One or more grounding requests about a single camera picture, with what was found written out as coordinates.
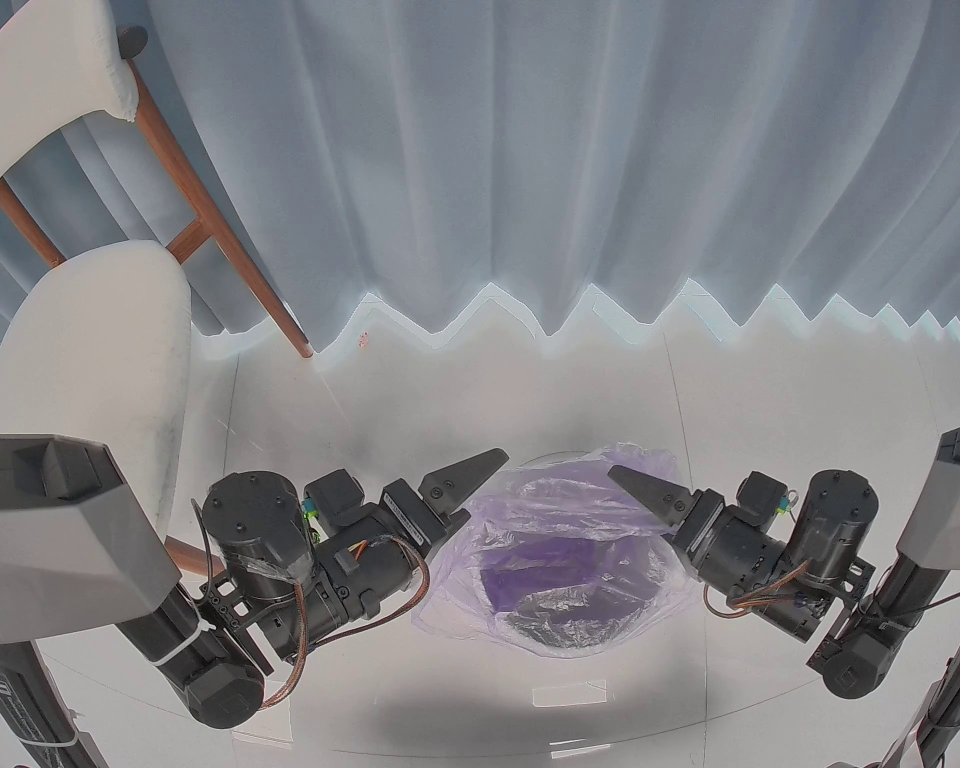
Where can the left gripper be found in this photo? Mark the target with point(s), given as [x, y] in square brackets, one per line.
[367, 570]

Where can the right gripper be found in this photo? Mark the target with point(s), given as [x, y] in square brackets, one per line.
[731, 547]

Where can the purple plastic bag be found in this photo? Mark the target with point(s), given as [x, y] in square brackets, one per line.
[570, 517]

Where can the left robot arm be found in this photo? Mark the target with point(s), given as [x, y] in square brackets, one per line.
[75, 540]

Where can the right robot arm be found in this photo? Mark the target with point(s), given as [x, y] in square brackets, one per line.
[930, 510]

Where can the white trash bin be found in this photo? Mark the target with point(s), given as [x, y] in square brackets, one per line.
[570, 626]

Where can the pale blue curtain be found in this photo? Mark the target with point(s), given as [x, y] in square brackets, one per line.
[525, 150]

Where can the white cushioned wooden chair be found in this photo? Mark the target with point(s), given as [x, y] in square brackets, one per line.
[97, 360]

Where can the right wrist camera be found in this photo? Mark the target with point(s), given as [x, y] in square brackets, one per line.
[757, 491]

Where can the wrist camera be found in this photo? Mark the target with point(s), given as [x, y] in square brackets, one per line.
[334, 495]
[757, 491]

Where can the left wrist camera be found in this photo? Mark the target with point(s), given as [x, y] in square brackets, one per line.
[334, 495]

